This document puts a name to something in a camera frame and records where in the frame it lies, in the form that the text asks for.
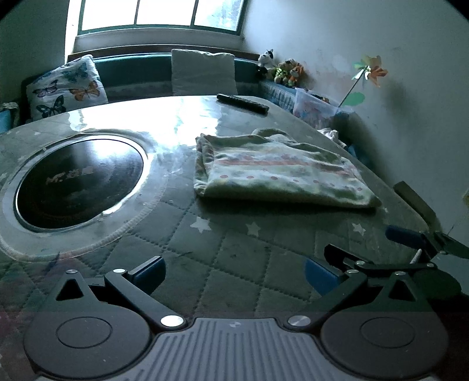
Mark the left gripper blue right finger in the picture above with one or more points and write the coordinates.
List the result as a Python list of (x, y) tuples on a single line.
[(323, 277)]

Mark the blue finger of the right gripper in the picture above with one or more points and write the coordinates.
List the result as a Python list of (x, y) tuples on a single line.
[(418, 204), (412, 239)]

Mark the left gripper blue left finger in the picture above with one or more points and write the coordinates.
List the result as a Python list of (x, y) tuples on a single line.
[(148, 276)]

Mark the patterned children's garment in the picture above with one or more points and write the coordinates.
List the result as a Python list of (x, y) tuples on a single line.
[(268, 164)]

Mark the pile of small clothes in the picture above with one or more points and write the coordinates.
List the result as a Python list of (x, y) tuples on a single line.
[(332, 135)]

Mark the round induction cooker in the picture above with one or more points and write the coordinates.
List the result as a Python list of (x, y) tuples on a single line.
[(78, 194)]

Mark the clear plastic storage box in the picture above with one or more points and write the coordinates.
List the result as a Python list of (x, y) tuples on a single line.
[(316, 112)]

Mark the paper pinwheel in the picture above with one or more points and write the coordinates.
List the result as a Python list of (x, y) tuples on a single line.
[(368, 70)]

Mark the orange green plush toys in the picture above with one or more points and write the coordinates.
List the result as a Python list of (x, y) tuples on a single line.
[(288, 73)]

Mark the black remote control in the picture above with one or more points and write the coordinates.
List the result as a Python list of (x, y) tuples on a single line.
[(244, 104)]

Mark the black white plush toy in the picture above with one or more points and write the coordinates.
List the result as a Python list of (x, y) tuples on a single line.
[(266, 65)]

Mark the butterfly print pillow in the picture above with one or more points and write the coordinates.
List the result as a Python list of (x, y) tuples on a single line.
[(72, 86)]

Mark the blue cushion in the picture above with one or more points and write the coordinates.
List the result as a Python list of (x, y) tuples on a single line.
[(9, 116)]

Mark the plain grey pillow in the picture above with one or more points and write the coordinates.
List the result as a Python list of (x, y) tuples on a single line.
[(202, 73)]

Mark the window with green frame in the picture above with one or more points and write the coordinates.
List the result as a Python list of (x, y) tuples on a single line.
[(224, 16)]

